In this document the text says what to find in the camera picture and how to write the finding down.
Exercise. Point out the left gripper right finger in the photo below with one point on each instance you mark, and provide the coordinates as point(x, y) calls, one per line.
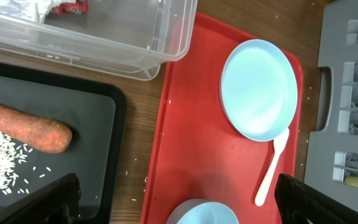
point(299, 203)

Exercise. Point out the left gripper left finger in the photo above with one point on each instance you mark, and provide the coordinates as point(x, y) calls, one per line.
point(57, 202)

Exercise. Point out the orange carrot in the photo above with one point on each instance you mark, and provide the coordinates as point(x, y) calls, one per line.
point(44, 134)

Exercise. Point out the light blue rice bowl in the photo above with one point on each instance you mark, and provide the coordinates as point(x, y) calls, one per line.
point(199, 211)

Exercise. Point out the light blue plate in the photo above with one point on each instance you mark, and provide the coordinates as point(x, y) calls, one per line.
point(258, 90)

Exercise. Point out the white napkin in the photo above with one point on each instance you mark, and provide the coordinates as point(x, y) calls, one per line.
point(31, 10)

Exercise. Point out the red wrapper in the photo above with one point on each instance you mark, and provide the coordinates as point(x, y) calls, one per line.
point(77, 7)

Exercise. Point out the grey dishwasher rack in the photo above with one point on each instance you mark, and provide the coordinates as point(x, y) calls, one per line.
point(333, 146)

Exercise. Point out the black waste tray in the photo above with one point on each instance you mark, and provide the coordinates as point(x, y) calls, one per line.
point(95, 113)

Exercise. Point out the white plastic spoon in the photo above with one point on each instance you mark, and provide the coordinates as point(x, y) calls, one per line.
point(279, 144)

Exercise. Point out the red serving tray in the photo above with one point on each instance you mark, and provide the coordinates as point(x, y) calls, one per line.
point(196, 151)

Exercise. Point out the clear plastic bin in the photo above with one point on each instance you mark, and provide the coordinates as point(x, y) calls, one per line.
point(129, 38)

